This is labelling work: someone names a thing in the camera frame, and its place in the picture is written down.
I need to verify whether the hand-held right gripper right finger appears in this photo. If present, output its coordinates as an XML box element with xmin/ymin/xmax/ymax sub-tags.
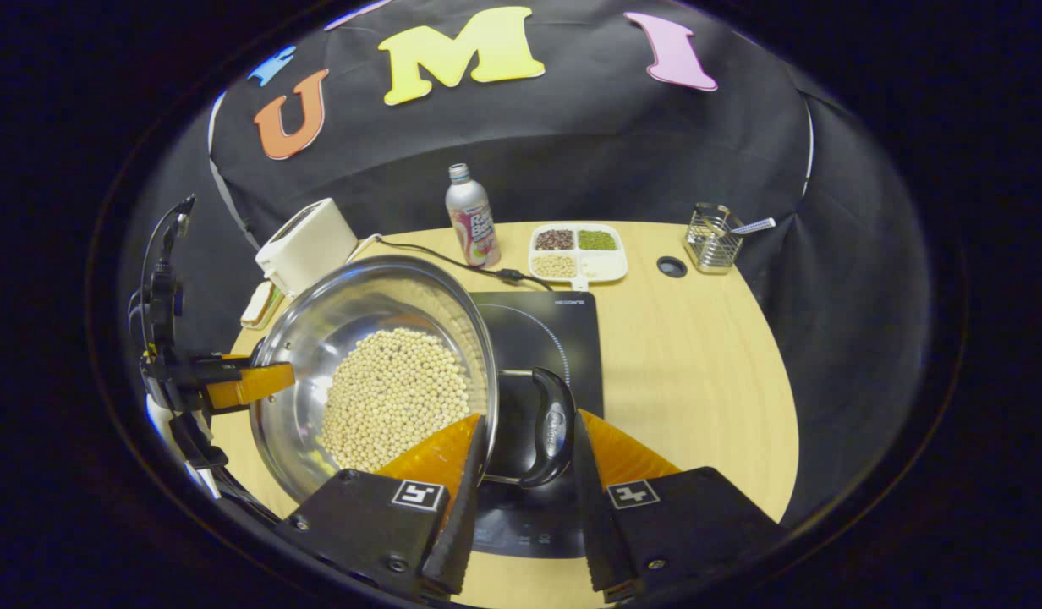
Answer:
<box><xmin>570</xmin><ymin>409</ymin><xmax>788</xmax><ymax>605</ymax></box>

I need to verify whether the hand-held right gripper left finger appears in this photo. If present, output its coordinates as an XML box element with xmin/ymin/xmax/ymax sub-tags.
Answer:
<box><xmin>276</xmin><ymin>413</ymin><xmax>490</xmax><ymax>603</ymax></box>

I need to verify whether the stainless steel pot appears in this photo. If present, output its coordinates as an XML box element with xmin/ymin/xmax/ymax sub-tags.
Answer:
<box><xmin>249</xmin><ymin>255</ymin><xmax>577</xmax><ymax>507</ymax></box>

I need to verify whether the black induction cooktop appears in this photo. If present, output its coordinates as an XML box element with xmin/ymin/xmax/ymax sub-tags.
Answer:
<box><xmin>469</xmin><ymin>291</ymin><xmax>605</xmax><ymax>559</ymax></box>

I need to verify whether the cream rectangular tray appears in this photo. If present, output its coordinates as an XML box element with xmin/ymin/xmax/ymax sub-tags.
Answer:
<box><xmin>240</xmin><ymin>288</ymin><xmax>281</xmax><ymax>331</ymax></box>

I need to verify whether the sandwich with lettuce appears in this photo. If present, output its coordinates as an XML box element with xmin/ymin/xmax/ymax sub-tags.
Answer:
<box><xmin>246</xmin><ymin>282</ymin><xmax>287</xmax><ymax>322</ymax></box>

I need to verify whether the pile of soybeans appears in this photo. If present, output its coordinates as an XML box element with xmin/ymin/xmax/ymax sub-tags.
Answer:
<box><xmin>321</xmin><ymin>328</ymin><xmax>473</xmax><ymax>473</ymax></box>

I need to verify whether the white toaster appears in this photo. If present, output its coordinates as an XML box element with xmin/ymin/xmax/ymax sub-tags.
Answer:
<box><xmin>255</xmin><ymin>198</ymin><xmax>359</xmax><ymax>297</ymax></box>

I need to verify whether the white divided dish of grains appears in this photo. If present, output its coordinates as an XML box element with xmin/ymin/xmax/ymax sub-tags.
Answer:
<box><xmin>528</xmin><ymin>223</ymin><xmax>629</xmax><ymax>291</ymax></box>

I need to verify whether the metal drink bottle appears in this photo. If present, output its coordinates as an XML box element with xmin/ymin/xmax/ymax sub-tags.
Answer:
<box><xmin>445</xmin><ymin>163</ymin><xmax>502</xmax><ymax>269</ymax></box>

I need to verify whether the metal mesh utensil holder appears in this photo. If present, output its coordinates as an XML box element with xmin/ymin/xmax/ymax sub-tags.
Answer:
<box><xmin>683</xmin><ymin>203</ymin><xmax>744</xmax><ymax>275</ymax></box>

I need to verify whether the black power cable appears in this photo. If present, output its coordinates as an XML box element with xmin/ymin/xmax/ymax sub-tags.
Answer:
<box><xmin>352</xmin><ymin>234</ymin><xmax>556</xmax><ymax>291</ymax></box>

